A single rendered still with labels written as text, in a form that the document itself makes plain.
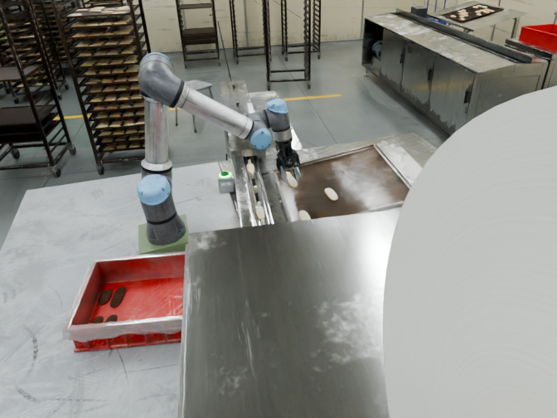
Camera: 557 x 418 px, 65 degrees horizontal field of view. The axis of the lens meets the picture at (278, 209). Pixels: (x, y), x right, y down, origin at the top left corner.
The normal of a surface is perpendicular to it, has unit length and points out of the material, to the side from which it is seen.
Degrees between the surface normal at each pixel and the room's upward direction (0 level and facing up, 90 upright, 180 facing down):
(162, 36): 90
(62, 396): 0
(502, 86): 91
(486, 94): 90
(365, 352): 0
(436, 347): 90
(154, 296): 0
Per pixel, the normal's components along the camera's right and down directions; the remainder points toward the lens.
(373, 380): -0.04, -0.85
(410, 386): -0.99, 0.11
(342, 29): 0.15, 0.52
